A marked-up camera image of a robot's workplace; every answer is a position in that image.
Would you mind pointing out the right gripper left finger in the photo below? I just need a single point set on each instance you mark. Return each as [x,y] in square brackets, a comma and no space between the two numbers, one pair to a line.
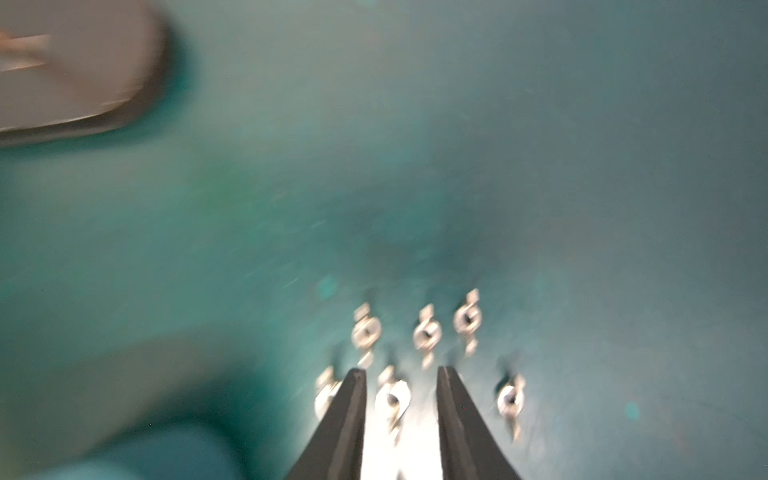
[335,451]

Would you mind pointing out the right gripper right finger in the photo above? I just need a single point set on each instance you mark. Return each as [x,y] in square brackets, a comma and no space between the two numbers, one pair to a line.
[467,447]

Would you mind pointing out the silver wing nut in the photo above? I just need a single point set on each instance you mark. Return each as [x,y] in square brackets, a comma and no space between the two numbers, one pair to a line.
[426,335]
[467,320]
[366,332]
[392,400]
[510,401]
[326,388]

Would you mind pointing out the teal plastic storage box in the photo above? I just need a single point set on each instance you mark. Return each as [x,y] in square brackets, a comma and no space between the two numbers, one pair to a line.
[186,451]

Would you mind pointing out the black metal cup stand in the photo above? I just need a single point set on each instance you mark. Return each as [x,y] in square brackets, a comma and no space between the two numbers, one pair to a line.
[78,68]

